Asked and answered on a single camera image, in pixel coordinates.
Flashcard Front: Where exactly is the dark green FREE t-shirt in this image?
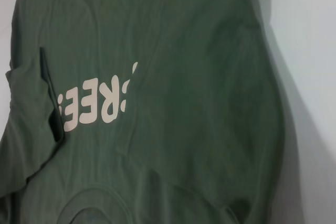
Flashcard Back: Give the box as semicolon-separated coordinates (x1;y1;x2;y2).
0;0;297;224

